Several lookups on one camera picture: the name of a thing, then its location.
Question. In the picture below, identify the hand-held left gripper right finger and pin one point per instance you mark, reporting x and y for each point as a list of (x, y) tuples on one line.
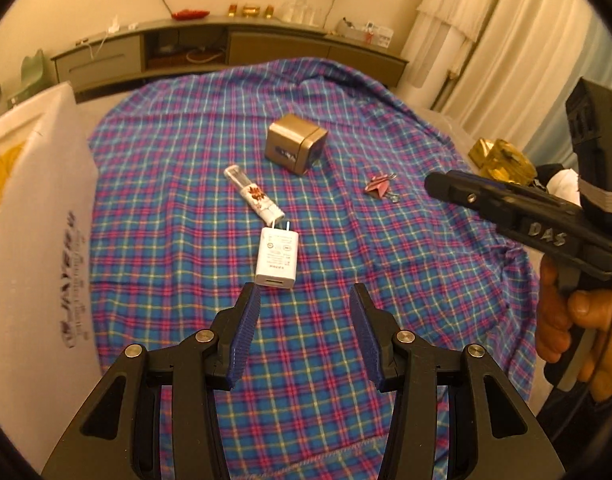
[(368, 335)]

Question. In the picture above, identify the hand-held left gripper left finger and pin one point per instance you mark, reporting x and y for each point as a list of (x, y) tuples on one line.
[(241, 335)]

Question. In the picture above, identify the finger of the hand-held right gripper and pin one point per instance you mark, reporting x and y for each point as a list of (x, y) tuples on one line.
[(466, 192)]

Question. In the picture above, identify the white USB charger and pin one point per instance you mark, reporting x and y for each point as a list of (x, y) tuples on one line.
[(276, 260)]

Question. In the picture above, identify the person's right hand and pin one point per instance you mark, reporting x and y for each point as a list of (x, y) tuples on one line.
[(606, 320)]

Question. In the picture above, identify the pink binder clip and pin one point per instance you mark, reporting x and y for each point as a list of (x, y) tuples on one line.
[(381, 186)]

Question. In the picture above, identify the blue plaid cloth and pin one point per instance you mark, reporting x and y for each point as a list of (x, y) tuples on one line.
[(186, 260)]

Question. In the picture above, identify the white curtain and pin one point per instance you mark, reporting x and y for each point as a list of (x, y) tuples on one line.
[(536, 60)]

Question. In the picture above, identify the floral print tube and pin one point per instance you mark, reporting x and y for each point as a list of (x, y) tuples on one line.
[(253, 195)]

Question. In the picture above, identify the metal tin box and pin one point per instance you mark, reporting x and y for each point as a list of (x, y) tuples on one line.
[(291, 150)]

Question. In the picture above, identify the white box with red print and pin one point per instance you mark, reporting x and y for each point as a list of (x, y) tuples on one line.
[(378, 35)]

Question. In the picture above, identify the clear glass cups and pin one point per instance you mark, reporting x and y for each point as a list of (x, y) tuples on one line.
[(301, 12)]

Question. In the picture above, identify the grey TV cabinet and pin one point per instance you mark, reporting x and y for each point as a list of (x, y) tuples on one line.
[(266, 42)]

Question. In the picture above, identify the red ornament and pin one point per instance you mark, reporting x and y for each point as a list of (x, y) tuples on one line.
[(188, 14)]

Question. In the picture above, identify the green plastic stool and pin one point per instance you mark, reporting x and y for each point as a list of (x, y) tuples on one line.
[(33, 67)]

